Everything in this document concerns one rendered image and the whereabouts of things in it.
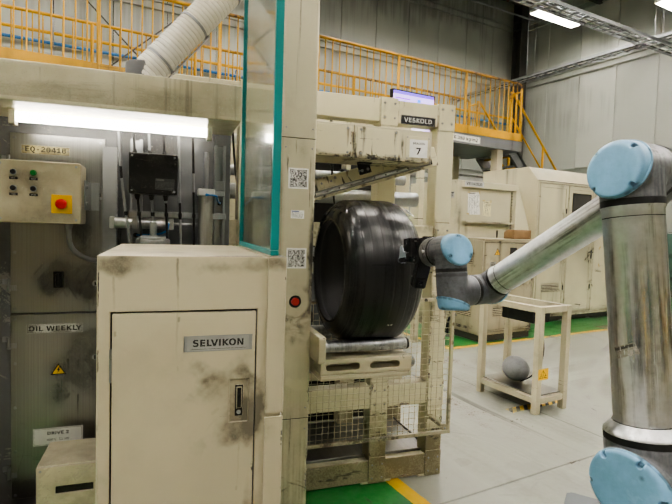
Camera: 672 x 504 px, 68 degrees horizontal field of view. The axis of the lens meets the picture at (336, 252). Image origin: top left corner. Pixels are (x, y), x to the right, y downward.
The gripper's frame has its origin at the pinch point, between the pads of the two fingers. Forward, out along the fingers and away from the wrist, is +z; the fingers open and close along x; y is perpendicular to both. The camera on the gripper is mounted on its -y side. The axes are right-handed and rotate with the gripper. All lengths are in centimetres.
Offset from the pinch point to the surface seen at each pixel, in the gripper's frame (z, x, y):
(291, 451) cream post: 29, 33, -70
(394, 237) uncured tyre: 3.3, 1.2, 8.8
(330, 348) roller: 16.3, 21.1, -30.8
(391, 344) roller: 16.3, -3.1, -30.4
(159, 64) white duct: 39, 81, 76
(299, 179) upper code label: 16.6, 32.4, 30.4
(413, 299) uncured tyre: 3.8, -6.2, -13.2
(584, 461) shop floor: 82, -157, -113
